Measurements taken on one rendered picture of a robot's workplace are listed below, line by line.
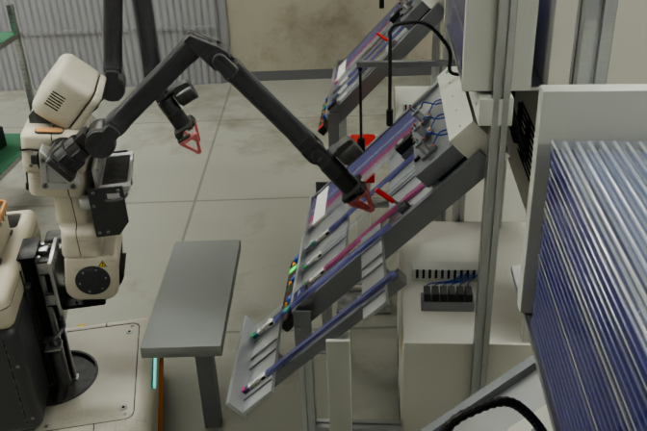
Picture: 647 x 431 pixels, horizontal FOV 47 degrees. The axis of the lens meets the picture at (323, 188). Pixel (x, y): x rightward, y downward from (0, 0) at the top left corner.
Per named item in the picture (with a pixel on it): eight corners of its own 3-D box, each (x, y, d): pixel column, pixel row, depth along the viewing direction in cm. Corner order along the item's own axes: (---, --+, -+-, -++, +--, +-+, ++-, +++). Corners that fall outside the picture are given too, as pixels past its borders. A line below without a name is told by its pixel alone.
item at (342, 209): (303, 314, 217) (296, 307, 216) (321, 203, 275) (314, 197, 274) (349, 275, 209) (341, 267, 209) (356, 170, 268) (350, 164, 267)
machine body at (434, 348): (400, 493, 245) (401, 342, 217) (397, 352, 307) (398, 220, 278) (604, 499, 240) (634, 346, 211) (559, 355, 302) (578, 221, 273)
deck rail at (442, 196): (306, 325, 216) (291, 313, 214) (307, 320, 218) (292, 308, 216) (497, 167, 189) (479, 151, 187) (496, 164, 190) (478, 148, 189)
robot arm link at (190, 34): (195, 14, 196) (195, 24, 187) (233, 51, 201) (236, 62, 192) (82, 131, 204) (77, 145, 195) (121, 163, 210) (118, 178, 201)
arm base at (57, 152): (51, 143, 205) (44, 162, 195) (72, 124, 204) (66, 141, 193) (75, 164, 209) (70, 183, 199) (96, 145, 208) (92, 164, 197)
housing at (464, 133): (486, 176, 192) (448, 140, 188) (467, 106, 236) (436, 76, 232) (510, 156, 189) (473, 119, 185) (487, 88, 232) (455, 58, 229)
